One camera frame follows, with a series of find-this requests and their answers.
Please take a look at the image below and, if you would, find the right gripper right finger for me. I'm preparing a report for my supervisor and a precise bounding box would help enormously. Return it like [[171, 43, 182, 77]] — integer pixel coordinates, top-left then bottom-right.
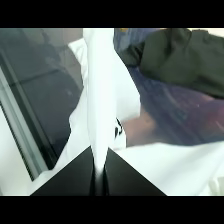
[[99, 148, 167, 197]]

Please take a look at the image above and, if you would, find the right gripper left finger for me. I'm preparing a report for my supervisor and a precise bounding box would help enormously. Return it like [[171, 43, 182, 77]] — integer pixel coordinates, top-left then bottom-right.
[[30, 145, 101, 197]]

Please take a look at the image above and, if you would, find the white shirt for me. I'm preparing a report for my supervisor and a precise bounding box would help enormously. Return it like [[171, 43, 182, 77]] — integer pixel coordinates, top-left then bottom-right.
[[29, 27, 224, 197]]

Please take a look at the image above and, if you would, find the black garment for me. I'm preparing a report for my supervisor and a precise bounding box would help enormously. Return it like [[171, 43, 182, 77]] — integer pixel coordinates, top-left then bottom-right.
[[123, 27, 224, 100]]

